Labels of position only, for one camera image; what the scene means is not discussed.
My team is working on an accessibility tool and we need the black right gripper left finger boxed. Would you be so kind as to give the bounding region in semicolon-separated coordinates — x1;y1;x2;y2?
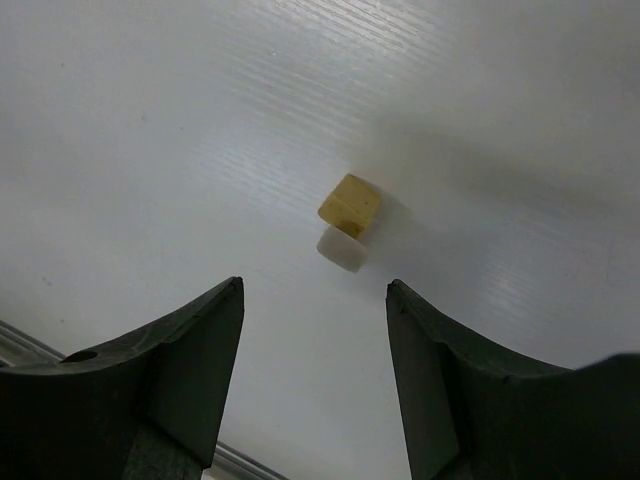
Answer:
1;277;244;479

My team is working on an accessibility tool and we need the white and yellow eraser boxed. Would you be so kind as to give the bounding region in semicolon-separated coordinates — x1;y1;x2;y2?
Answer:
316;174;382;273

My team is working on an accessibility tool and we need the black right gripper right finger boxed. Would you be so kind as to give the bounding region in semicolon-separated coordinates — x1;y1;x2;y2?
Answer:
386;281;639;479

